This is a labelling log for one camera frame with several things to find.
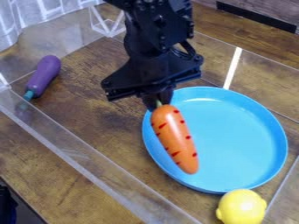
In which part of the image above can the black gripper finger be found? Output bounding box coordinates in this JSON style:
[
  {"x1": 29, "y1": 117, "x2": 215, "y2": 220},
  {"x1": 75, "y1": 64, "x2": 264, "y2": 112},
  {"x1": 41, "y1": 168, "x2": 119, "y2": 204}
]
[
  {"x1": 141, "y1": 94, "x2": 157, "y2": 111},
  {"x1": 157, "y1": 87, "x2": 173, "y2": 105}
]

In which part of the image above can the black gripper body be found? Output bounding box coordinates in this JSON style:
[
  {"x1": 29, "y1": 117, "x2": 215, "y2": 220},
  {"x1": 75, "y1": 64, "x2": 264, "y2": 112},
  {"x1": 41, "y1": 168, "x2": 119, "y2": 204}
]
[{"x1": 100, "y1": 50, "x2": 203, "y2": 101}]

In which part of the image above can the orange toy carrot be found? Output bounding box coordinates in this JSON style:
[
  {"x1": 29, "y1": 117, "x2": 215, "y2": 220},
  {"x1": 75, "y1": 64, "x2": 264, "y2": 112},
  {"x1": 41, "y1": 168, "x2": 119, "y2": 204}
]
[{"x1": 149, "y1": 104, "x2": 200, "y2": 174}]

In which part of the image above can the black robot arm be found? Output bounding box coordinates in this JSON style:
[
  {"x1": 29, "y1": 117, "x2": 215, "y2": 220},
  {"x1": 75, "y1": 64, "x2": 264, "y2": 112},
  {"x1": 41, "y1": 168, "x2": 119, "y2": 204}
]
[{"x1": 101, "y1": 0, "x2": 203, "y2": 110}]

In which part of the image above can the blue round tray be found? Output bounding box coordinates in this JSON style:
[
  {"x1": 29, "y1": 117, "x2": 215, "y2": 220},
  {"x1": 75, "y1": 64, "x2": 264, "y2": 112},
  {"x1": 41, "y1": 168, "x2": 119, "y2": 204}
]
[{"x1": 143, "y1": 87, "x2": 288, "y2": 194}]

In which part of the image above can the purple toy eggplant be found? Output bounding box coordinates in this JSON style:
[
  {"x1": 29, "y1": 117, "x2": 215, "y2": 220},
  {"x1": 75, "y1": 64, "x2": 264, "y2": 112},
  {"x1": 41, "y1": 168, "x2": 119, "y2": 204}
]
[{"x1": 22, "y1": 55, "x2": 61, "y2": 101}]

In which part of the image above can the white curtain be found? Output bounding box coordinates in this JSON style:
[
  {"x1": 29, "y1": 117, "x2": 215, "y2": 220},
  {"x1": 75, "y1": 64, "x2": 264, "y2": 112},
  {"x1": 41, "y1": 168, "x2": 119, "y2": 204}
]
[{"x1": 0, "y1": 0, "x2": 104, "y2": 52}]

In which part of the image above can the yellow toy lemon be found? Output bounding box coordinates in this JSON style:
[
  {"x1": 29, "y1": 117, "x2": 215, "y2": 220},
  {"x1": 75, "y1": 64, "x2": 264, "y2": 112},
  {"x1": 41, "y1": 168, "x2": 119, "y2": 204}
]
[{"x1": 216, "y1": 189, "x2": 267, "y2": 224}]

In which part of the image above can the black cable loop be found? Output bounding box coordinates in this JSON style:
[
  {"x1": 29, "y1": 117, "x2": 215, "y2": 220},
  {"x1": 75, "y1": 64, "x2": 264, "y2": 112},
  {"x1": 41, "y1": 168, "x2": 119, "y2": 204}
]
[{"x1": 171, "y1": 40, "x2": 200, "y2": 60}]

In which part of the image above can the clear acrylic enclosure wall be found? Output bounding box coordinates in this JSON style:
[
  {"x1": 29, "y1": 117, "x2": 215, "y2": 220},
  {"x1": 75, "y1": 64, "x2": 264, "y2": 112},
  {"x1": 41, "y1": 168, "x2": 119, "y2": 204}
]
[{"x1": 0, "y1": 5, "x2": 299, "y2": 224}]

